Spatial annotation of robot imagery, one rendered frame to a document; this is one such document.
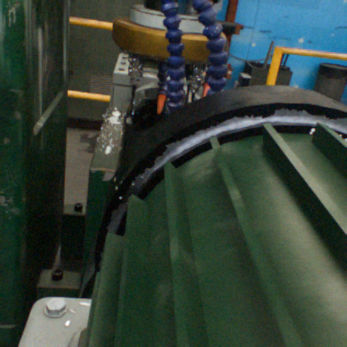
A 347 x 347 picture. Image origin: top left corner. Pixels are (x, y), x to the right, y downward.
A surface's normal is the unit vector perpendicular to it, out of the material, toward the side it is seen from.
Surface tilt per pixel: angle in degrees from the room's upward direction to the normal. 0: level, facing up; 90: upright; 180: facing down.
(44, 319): 0
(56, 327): 0
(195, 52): 90
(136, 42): 90
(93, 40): 90
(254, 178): 22
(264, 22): 90
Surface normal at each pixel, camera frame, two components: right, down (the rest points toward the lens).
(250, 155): -0.25, -0.88
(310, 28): 0.06, 0.41
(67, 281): 0.14, -0.90
